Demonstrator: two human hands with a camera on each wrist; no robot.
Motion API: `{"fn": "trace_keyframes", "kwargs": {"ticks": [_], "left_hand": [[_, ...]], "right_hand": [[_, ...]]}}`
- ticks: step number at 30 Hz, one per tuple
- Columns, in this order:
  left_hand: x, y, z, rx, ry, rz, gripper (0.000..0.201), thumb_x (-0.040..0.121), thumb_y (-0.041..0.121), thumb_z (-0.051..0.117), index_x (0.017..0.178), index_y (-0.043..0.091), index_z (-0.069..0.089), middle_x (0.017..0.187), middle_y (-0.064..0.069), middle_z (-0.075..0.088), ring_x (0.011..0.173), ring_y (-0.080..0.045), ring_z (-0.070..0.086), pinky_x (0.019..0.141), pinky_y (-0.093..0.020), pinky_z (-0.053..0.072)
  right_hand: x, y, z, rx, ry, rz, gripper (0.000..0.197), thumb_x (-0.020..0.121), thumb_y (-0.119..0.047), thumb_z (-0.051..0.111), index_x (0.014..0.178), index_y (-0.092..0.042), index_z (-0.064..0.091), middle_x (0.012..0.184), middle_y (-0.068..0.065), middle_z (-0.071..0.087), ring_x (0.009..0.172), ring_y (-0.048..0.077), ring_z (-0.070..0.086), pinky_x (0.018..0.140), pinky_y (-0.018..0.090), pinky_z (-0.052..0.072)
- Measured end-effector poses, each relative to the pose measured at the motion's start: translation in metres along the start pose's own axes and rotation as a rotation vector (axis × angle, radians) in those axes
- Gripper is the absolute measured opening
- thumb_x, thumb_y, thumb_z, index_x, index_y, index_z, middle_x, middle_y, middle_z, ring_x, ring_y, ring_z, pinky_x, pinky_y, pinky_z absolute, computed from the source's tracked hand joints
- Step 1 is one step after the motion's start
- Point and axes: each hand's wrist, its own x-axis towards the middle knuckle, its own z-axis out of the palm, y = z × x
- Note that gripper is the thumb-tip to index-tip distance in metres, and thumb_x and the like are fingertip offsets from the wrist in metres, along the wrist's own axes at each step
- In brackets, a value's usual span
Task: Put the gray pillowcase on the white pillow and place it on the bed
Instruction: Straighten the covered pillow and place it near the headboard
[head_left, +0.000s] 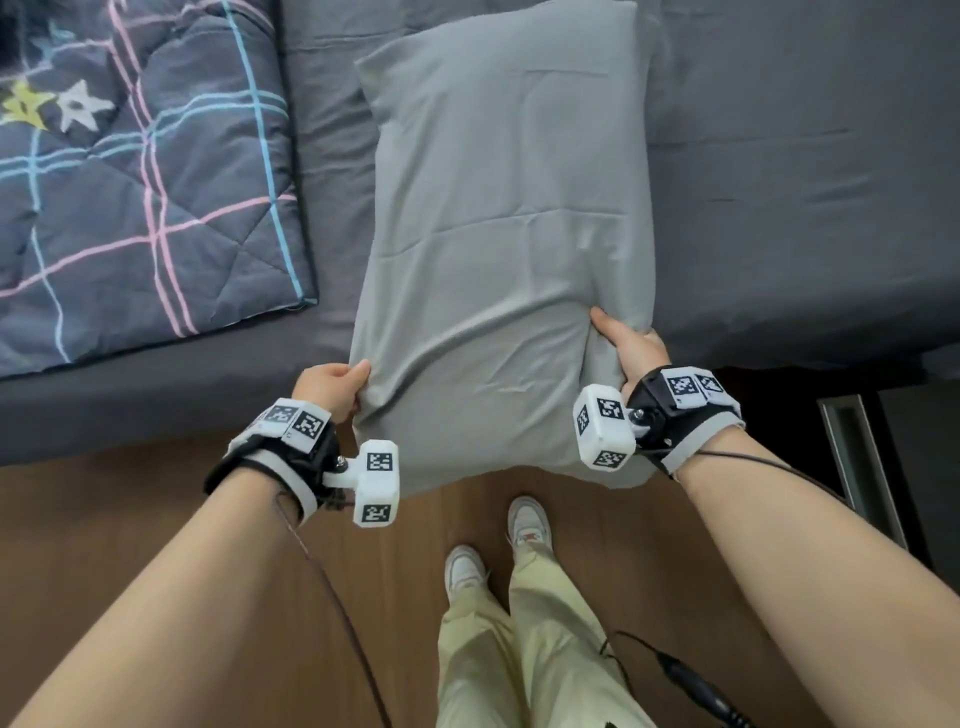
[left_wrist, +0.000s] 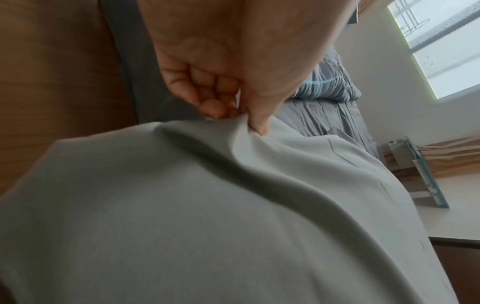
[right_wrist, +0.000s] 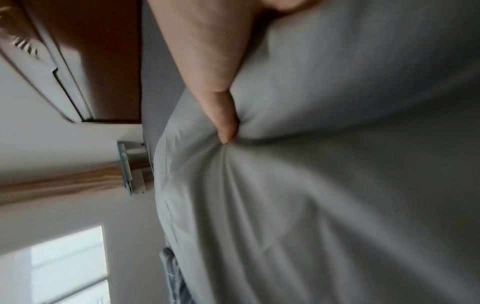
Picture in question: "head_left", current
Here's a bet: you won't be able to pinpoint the person's left hand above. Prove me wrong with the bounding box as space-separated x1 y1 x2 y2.
290 359 373 425

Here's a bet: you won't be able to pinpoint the person's right hand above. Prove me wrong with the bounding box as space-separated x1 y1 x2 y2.
590 305 673 406

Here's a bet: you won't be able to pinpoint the grey pillowcase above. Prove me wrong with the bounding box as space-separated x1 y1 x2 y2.
348 0 661 496

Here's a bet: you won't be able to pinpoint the person's left forearm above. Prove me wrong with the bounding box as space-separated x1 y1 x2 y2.
11 468 316 728

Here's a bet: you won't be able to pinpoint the person's right forearm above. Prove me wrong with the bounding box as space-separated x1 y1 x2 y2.
674 431 960 728

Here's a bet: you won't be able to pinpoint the person's white right shoe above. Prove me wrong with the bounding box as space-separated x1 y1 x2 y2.
507 494 554 553

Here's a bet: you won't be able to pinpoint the person's white shoe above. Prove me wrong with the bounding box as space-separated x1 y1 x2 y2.
443 545 489 601
507 494 554 553

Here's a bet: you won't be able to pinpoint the person's white left shoe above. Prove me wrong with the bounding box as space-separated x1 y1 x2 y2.
443 545 489 601

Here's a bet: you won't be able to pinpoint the person's light green trousers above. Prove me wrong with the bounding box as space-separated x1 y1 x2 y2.
436 539 658 728

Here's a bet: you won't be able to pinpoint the dark grey bed sheet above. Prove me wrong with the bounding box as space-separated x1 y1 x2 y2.
0 0 960 466

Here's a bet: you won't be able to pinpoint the dark plaid quilt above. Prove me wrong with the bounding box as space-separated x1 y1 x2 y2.
0 0 318 380

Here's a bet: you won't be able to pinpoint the left wrist strap with markers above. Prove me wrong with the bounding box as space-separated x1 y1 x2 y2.
203 397 343 526

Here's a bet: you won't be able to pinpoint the wrist strap with markers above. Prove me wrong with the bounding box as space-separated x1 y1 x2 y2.
626 365 746 480
203 397 343 526

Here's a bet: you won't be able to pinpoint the right wrist strap with markers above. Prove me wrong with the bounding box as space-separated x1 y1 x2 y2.
626 365 746 480

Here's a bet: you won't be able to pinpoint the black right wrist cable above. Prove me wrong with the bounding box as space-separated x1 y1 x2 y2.
659 449 849 504

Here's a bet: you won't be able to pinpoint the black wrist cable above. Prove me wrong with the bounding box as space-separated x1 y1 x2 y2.
659 449 849 504
273 491 393 728

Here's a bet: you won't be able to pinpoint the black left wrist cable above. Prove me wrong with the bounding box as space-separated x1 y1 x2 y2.
273 491 393 728

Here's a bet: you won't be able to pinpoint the black nightstand with metal handle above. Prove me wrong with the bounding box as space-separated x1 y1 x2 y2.
817 374 960 571

